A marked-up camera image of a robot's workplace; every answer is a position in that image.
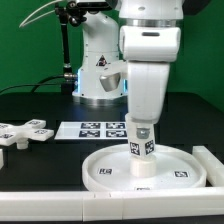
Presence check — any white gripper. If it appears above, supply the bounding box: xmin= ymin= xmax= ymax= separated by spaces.
xmin=128 ymin=62 xmax=170 ymax=139

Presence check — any white round table top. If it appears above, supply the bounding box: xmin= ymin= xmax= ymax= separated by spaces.
xmin=82 ymin=144 xmax=207 ymax=191

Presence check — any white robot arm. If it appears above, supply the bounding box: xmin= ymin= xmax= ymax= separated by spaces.
xmin=75 ymin=0 xmax=210 ymax=141

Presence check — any white marker sheet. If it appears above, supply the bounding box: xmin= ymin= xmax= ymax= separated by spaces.
xmin=55 ymin=122 xmax=127 ymax=140

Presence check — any white right fence bar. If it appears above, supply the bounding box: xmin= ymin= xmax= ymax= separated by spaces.
xmin=192 ymin=146 xmax=224 ymax=187

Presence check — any white fence bar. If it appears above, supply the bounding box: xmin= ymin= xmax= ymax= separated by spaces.
xmin=0 ymin=187 xmax=224 ymax=221
xmin=192 ymin=146 xmax=224 ymax=187

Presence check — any white front fence bar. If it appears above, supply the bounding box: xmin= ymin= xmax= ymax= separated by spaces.
xmin=0 ymin=187 xmax=224 ymax=221

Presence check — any white cross-shaped table base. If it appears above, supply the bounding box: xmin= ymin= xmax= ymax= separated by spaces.
xmin=0 ymin=119 xmax=54 ymax=150

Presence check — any white block at left edge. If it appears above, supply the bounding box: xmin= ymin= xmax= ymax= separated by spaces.
xmin=0 ymin=149 xmax=4 ymax=170

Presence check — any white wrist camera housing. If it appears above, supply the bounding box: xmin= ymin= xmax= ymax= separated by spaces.
xmin=119 ymin=26 xmax=181 ymax=62

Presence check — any black cable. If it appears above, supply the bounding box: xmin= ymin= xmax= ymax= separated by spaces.
xmin=0 ymin=74 xmax=78 ymax=96

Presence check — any white cable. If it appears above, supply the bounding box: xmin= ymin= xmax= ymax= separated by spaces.
xmin=18 ymin=0 xmax=68 ymax=29

